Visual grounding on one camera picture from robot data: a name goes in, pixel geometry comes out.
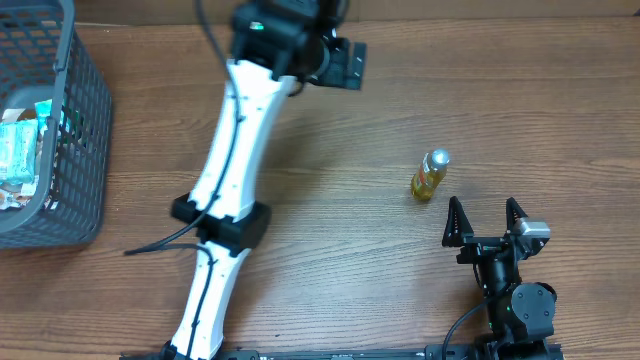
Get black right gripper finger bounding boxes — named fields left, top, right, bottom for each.
left=442, top=196, right=474, bottom=247
left=506, top=197, right=527, bottom=232

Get yellow oil bottle silver cap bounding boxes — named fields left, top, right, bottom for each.
left=411, top=148, right=450, bottom=201

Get small teal packet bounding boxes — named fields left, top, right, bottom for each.
left=35, top=99, right=69, bottom=137

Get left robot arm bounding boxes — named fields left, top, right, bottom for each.
left=162, top=1, right=366, bottom=359

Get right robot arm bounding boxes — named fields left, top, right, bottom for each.
left=440, top=197, right=563, bottom=359

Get dark grey plastic mesh basket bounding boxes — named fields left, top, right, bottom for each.
left=1, top=0, right=113, bottom=249

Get teal tissue pack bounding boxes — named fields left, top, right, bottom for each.
left=1, top=119, right=39, bottom=185

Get white orange snack packet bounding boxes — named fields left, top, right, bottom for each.
left=0, top=181, right=37, bottom=210

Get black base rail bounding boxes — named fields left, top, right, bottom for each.
left=119, top=345, right=565, bottom=360

